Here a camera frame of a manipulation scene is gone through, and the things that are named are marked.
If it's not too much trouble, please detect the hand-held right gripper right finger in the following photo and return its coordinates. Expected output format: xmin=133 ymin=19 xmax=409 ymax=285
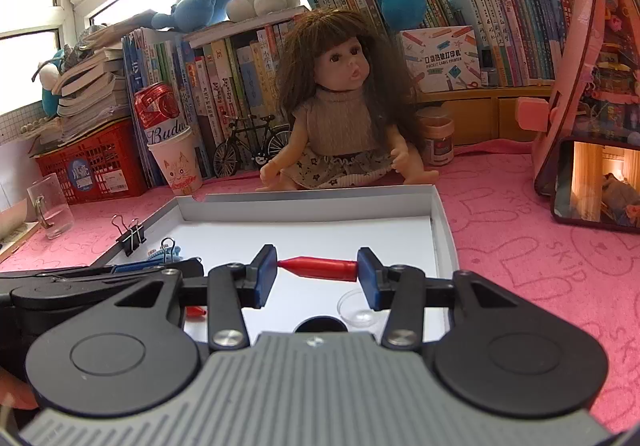
xmin=357 ymin=247 xmax=521 ymax=351

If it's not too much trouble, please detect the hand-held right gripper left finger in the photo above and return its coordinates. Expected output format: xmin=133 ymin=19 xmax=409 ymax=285
xmin=117 ymin=244 xmax=278 ymax=352

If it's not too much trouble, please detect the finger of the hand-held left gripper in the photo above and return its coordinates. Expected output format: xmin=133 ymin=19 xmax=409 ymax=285
xmin=112 ymin=257 xmax=204 ymax=277

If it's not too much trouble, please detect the light blue patterned clip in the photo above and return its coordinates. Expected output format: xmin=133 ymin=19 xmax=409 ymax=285
xmin=148 ymin=236 xmax=185 ymax=263

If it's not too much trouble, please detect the clear plastic cap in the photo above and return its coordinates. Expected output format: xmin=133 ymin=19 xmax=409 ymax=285
xmin=337 ymin=289 xmax=384 ymax=330

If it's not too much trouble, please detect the long red crayon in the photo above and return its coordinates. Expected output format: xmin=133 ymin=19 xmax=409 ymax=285
xmin=277 ymin=256 xmax=359 ymax=282

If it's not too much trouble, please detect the black round cap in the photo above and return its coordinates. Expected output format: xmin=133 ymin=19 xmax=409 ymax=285
xmin=293 ymin=317 xmax=350 ymax=333

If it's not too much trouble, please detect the white cardboard box tray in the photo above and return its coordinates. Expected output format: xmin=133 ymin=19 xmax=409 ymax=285
xmin=97 ymin=183 xmax=459 ymax=343

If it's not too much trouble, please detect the person's left hand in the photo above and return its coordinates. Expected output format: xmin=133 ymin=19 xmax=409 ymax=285
xmin=0 ymin=369 xmax=39 ymax=411

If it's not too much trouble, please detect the black binder clip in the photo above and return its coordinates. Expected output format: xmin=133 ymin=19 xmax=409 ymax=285
xmin=110 ymin=214 xmax=148 ymax=257

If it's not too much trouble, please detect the beige paper pad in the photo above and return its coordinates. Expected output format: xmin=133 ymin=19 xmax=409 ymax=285
xmin=0 ymin=220 xmax=41 ymax=262

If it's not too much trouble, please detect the clear glass mug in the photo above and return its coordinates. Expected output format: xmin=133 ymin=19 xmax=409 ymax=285
xmin=27 ymin=172 xmax=75 ymax=241

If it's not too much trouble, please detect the white cat paper cup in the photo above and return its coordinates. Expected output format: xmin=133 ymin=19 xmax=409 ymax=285
xmin=147 ymin=125 xmax=204 ymax=193

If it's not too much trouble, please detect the large red plastic basket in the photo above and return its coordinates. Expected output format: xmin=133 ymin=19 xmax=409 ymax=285
xmin=34 ymin=118 xmax=151 ymax=206

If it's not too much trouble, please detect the miniature black bicycle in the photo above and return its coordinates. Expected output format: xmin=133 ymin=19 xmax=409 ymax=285
xmin=213 ymin=114 xmax=292 ymax=180

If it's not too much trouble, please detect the pink printed cloth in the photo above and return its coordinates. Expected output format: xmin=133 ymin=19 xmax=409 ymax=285
xmin=0 ymin=138 xmax=640 ymax=443

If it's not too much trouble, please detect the brown-haired doll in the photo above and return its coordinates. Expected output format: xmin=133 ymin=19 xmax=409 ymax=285
xmin=255 ymin=9 xmax=440 ymax=192

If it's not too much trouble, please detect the small glass jar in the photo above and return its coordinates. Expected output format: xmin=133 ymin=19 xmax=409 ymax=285
xmin=417 ymin=106 xmax=456 ymax=166

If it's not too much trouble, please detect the red beer can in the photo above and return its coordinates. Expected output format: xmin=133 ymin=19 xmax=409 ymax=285
xmin=133 ymin=81 xmax=189 ymax=143

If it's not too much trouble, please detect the pile of stacked books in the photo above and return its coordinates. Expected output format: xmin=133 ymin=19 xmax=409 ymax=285
xmin=52 ymin=20 xmax=146 ymax=147

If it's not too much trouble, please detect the wooden shelf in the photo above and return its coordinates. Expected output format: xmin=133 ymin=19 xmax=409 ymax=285
xmin=414 ymin=84 xmax=556 ymax=147

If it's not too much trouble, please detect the row of upright books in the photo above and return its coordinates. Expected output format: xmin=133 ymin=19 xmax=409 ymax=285
xmin=122 ymin=18 xmax=311 ymax=187

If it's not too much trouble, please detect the small blue white plush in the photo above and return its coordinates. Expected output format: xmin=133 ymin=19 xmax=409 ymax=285
xmin=42 ymin=45 xmax=71 ymax=117

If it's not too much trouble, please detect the printed cardboard box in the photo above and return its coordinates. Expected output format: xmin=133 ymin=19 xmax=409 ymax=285
xmin=399 ymin=25 xmax=482 ymax=93

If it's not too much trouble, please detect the black smartphone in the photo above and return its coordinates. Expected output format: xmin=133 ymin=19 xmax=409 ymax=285
xmin=549 ymin=135 xmax=640 ymax=232

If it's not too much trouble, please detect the blue elephant plush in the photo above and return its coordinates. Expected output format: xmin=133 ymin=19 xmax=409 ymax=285
xmin=151 ymin=0 xmax=236 ymax=33

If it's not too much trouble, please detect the row of blue-spined books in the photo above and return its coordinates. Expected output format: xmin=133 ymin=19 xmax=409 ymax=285
xmin=294 ymin=0 xmax=576 ymax=90

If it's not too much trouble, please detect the pink triangular dollhouse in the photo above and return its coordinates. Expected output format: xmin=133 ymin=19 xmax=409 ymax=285
xmin=516 ymin=0 xmax=640 ymax=197

